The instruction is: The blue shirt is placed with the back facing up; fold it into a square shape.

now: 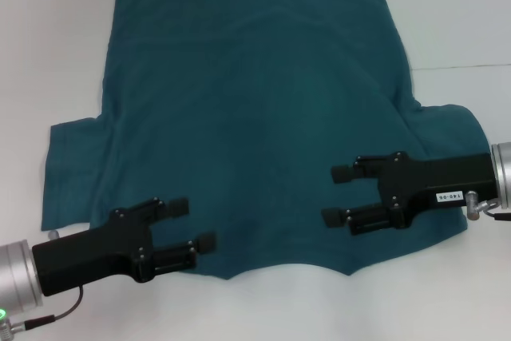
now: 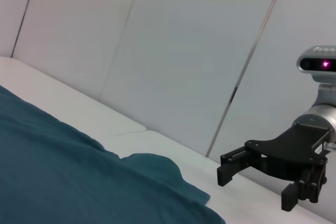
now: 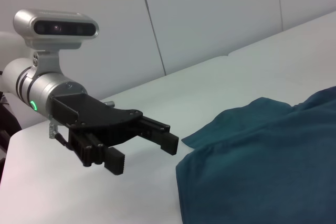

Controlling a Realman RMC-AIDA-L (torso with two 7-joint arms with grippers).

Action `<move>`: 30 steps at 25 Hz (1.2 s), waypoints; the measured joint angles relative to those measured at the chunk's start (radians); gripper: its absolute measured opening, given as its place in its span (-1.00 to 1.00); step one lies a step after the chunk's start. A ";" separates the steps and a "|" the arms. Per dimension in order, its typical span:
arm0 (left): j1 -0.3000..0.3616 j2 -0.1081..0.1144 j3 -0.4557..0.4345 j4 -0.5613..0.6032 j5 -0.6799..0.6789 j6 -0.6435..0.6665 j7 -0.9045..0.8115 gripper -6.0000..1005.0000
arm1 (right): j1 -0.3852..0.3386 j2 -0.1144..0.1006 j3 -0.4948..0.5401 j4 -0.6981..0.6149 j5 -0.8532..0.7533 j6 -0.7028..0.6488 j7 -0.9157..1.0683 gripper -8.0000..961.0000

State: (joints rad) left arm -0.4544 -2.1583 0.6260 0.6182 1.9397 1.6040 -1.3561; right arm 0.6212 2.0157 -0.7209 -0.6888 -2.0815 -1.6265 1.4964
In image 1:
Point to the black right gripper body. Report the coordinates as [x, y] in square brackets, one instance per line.
[439, 181]

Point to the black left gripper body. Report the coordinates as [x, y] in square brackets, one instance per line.
[80, 253]

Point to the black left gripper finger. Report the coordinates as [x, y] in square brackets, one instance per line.
[177, 206]
[171, 259]

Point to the blue t-shirt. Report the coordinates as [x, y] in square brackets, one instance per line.
[239, 117]

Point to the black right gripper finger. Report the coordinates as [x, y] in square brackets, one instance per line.
[371, 219]
[341, 174]

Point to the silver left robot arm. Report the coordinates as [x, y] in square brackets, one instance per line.
[18, 273]

